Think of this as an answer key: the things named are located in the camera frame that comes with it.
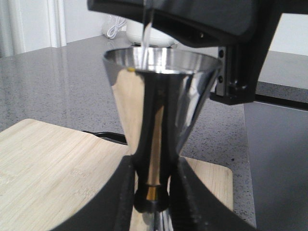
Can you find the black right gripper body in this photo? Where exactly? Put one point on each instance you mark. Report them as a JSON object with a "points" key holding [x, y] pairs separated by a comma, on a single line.
{"points": [[244, 62]]}

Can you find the wooden cutting board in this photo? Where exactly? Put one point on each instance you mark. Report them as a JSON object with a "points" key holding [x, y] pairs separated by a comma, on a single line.
{"points": [[48, 173]]}

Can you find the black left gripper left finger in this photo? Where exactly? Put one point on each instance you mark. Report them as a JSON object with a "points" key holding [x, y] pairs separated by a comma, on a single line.
{"points": [[111, 208]]}

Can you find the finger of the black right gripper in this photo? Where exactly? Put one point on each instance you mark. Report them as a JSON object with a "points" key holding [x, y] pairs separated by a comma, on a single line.
{"points": [[206, 23]]}

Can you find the white appliance with cord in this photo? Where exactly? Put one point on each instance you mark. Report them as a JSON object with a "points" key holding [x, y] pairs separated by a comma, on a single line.
{"points": [[134, 30]]}

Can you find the steel double jigger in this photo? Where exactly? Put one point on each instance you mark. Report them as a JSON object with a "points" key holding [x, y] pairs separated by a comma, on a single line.
{"points": [[159, 93]]}

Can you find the black metal board handle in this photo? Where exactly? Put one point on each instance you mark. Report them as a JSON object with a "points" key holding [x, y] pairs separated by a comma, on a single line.
{"points": [[110, 136]]}

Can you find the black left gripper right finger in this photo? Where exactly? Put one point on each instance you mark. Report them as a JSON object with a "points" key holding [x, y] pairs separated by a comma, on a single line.
{"points": [[194, 207]]}

